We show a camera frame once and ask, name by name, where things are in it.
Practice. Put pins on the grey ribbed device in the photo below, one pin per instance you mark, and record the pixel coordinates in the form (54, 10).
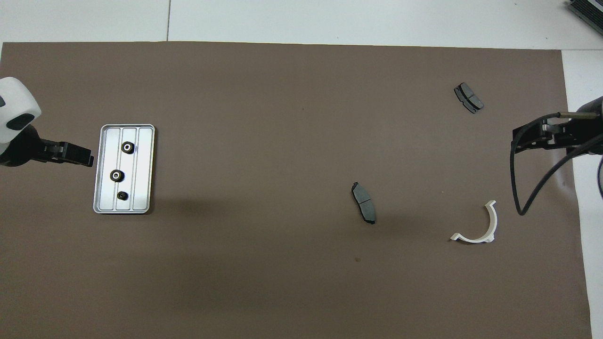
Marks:
(589, 13)

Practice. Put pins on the large black bearing gear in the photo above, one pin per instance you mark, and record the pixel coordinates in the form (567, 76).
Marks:
(127, 147)

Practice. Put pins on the silver metal tray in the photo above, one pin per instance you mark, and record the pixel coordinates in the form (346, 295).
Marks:
(141, 169)

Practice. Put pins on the small black bearing gear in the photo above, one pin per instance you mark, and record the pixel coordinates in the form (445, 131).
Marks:
(122, 195)

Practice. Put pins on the short dark brake pad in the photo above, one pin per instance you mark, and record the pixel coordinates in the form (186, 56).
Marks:
(468, 97)

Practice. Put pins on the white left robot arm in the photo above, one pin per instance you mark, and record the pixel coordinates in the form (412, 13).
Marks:
(14, 101)

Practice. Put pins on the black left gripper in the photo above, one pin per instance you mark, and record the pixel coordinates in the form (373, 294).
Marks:
(19, 150)

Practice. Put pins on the long dark brake pad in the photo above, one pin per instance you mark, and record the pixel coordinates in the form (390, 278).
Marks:
(363, 200)

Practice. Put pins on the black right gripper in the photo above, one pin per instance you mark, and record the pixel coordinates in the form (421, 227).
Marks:
(586, 134)

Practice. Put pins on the brown table mat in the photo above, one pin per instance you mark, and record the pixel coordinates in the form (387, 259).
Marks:
(282, 282)

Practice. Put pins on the white curved plastic bracket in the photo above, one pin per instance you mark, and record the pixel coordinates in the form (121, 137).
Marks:
(491, 223)

